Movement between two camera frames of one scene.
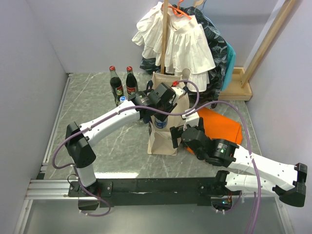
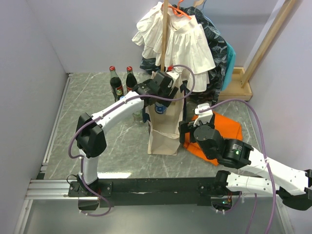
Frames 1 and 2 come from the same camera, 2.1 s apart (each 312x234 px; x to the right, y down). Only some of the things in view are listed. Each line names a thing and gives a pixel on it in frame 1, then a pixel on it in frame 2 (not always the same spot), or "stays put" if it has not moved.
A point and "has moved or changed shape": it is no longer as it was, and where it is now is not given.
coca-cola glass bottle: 131,82 stays put
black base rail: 134,192 stays put
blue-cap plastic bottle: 160,124 has moved or changed shape
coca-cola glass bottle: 115,82 stays put
